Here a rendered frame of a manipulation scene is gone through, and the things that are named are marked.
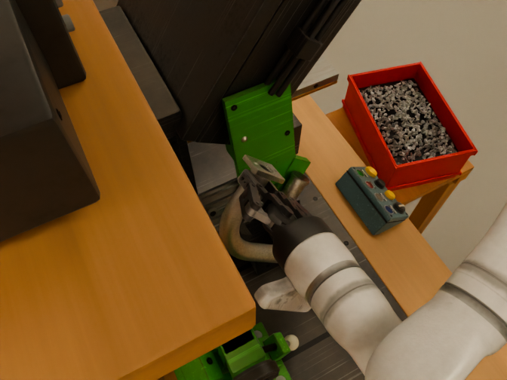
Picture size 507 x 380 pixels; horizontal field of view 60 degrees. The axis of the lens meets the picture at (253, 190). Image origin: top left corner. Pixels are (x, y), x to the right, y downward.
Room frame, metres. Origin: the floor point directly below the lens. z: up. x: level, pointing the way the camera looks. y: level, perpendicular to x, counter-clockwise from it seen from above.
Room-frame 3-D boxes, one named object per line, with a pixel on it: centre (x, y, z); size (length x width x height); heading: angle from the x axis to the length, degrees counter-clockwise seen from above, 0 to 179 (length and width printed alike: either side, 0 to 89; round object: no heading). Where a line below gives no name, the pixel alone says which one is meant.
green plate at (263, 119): (0.49, 0.00, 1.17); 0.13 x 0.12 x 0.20; 28
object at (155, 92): (0.56, 0.26, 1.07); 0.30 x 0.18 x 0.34; 28
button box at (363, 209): (0.50, -0.26, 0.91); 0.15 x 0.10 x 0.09; 28
